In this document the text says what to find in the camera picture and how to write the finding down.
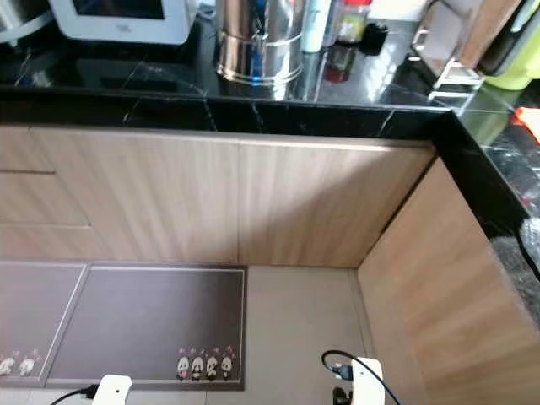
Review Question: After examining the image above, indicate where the white appliance with dark screen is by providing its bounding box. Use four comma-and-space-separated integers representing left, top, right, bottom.
48, 0, 197, 45

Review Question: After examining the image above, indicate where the wooden cutting board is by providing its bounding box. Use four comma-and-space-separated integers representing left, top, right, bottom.
422, 0, 526, 77

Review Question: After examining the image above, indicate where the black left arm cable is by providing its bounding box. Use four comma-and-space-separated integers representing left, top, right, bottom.
49, 384, 100, 405

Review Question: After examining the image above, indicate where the grey panda floor mat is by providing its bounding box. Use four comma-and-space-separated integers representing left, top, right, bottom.
0, 262, 89, 385
46, 264, 247, 391

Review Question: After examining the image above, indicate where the jar with red lid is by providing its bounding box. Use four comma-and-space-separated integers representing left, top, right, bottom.
335, 0, 374, 45

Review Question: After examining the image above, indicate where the orange cloth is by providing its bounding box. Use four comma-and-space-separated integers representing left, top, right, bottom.
512, 107, 540, 142

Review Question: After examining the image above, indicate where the lime green container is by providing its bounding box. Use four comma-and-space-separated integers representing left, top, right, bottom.
483, 51, 540, 90

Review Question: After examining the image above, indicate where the chrome wire board rack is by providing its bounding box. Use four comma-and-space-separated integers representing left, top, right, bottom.
413, 25, 486, 106

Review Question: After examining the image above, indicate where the slim white bottle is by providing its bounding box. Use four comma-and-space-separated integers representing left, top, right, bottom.
301, 0, 334, 53

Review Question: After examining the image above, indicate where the wooden sink cabinet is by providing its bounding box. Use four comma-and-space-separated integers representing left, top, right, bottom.
356, 156, 540, 405

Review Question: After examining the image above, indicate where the stainless steel canister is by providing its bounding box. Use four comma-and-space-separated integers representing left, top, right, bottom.
215, 0, 307, 85

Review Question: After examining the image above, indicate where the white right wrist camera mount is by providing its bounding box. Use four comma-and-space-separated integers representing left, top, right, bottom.
350, 358, 386, 405

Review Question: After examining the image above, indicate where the wooden base cabinet with drawers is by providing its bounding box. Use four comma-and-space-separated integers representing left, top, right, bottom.
0, 127, 440, 269

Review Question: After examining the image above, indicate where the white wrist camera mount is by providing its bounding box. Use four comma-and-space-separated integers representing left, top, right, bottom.
350, 358, 386, 405
93, 374, 132, 405

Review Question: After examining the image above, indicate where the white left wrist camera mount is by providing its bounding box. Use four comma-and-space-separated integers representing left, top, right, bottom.
93, 374, 132, 405

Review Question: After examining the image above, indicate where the small black round object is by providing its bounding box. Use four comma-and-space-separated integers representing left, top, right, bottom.
359, 24, 389, 56

